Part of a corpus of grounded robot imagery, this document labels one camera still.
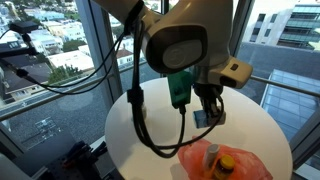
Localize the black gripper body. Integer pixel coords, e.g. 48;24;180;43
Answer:
193;82;224;103

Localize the blue mentos container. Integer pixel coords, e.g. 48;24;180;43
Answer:
193;109;227;130

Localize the white cylindrical tube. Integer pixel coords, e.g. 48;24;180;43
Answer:
202;143;221;174

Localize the brown bottle yellow cap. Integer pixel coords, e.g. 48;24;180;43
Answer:
213;154;236;180

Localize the orange plastic bag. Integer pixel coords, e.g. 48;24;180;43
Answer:
177;138;274;180

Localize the dark narrow window mullion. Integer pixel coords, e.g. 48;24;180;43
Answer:
229;0;255;58

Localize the metal window railing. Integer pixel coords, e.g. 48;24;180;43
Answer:
0;61;164;122
249;75;320;98

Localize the wide pale window mullion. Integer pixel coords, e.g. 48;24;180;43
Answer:
74;0;124;103

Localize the dark equipment base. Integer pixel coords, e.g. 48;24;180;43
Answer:
43;139;113;180

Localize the green wrist camera box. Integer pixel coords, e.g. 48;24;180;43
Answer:
166;70;194;110

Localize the thick black cable bundle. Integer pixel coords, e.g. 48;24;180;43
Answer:
123;0;226;159

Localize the slanted grey window frame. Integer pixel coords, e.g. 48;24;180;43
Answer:
289;109;320;171

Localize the thin black camera cable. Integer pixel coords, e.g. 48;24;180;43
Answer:
39;33;126;97
0;28;126;90

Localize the blue handled clamp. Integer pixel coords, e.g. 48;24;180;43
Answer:
64;140;88;160

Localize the black exterior camera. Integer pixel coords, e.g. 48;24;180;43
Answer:
9;20;40;34

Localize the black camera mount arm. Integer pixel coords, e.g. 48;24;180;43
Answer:
0;33;39;58

